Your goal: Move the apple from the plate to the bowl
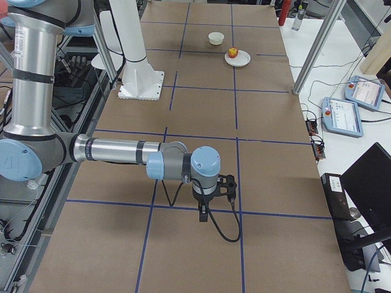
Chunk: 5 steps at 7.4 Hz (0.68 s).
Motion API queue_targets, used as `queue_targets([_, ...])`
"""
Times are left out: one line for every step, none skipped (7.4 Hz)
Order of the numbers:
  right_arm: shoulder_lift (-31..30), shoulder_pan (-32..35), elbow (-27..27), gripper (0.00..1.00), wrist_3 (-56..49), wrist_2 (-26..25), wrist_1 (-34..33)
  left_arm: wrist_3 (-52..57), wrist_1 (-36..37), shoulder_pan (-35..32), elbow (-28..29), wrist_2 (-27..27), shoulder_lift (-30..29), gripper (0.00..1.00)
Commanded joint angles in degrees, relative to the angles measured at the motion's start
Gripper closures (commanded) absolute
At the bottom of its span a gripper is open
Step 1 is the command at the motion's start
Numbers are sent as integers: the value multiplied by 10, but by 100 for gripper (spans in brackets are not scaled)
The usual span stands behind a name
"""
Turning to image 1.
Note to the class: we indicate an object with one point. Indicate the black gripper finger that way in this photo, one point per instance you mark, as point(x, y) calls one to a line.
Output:
point(203, 216)

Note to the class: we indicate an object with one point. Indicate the red yellow apple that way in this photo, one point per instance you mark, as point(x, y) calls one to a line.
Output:
point(232, 52)

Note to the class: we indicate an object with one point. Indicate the white plate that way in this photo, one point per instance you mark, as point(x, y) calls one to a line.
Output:
point(242, 59)

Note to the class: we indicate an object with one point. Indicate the white bowl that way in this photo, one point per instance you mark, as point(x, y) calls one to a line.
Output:
point(216, 38)

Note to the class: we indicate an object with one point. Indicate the near orange connector block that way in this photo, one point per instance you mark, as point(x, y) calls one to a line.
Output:
point(317, 144)

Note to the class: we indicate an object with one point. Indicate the orange connector block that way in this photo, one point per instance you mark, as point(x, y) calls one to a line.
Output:
point(317, 144)
point(311, 123)

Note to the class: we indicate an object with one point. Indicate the far orange connector block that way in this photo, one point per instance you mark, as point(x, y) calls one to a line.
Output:
point(311, 123)

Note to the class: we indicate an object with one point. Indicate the black computer box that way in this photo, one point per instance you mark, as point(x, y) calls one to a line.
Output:
point(356, 245)

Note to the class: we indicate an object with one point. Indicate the near blue teach pendant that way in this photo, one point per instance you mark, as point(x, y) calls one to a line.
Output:
point(342, 117)

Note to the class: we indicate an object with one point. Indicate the blue teach pendant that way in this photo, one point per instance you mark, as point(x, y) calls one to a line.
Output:
point(366, 93)
point(342, 117)

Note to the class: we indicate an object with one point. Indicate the black monitor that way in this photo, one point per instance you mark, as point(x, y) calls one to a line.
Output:
point(367, 183)

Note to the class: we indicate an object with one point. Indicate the far blue teach pendant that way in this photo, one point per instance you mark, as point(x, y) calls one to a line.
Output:
point(366, 93)

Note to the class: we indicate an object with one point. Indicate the clear water bottle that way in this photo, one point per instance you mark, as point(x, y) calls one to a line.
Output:
point(300, 14)

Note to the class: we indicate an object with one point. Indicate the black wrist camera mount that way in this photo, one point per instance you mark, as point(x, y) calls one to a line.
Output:
point(226, 187)

